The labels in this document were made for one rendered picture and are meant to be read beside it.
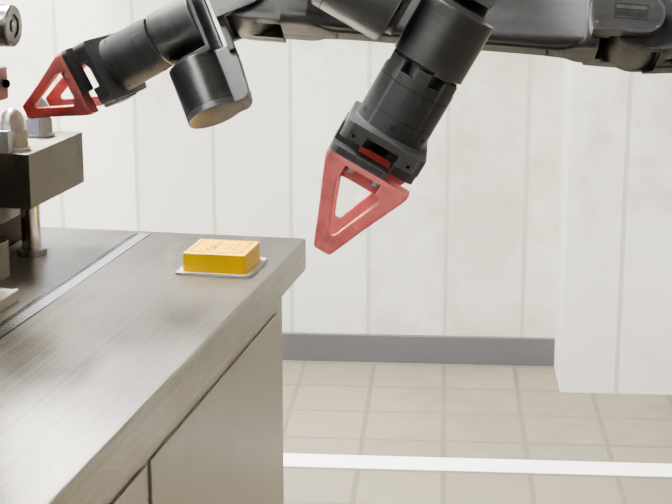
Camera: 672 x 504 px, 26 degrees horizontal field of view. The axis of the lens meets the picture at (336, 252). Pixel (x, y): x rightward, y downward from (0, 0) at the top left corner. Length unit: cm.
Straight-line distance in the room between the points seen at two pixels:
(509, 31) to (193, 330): 42
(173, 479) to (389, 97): 47
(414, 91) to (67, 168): 71
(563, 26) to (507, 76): 262
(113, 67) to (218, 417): 37
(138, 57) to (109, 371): 35
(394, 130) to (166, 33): 44
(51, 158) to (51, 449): 61
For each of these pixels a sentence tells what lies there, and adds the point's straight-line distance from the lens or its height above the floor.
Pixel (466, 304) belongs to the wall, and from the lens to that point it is 417.
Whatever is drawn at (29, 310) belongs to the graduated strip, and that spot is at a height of 90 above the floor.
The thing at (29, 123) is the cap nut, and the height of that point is 105.
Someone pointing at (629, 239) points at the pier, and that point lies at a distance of 391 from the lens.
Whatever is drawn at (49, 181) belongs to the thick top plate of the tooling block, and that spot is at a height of 99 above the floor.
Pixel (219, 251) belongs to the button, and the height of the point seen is 92.
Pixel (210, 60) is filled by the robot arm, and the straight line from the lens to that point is 144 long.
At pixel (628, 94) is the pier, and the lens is 384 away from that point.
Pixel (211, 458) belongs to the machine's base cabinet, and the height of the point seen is 74.
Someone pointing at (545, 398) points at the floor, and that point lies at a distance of 395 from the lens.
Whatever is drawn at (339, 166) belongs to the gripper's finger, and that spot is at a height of 111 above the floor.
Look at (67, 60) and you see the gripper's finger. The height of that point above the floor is 114.
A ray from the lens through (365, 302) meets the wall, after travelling 418.
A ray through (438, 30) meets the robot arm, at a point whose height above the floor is 120.
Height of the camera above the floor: 129
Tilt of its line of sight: 14 degrees down
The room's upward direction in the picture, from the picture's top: straight up
